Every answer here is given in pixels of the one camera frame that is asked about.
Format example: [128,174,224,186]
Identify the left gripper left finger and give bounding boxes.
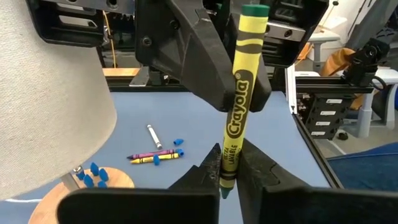
[57,142,222,224]

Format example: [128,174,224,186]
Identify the silver mounting bracket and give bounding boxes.
[129,66,150,88]

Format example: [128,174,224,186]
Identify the silver frame bar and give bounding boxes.
[285,63,297,115]

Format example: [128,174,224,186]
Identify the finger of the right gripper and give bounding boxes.
[217,12,273,113]
[135,0,238,113]

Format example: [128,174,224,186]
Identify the black boxes white labels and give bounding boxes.
[298,93,358,141]

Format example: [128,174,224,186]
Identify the white desk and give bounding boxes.
[357,67,398,139]

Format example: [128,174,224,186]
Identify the orange fabric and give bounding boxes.
[320,48,358,77]

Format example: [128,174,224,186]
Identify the yellow-green crayon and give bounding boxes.
[219,3,271,200]

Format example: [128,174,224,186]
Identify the dark blue fabric surface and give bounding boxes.
[326,142,398,192]

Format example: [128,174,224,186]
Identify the blue-grey table mat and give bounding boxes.
[0,91,332,224]

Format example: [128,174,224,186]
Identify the white lamp wooden base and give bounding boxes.
[0,0,136,224]

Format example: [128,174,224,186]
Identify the yellow crayon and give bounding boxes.
[129,152,180,165]

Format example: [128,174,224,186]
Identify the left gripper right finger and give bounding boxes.
[238,138,398,224]

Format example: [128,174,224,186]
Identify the yellow hanging cable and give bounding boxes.
[104,11,118,68]

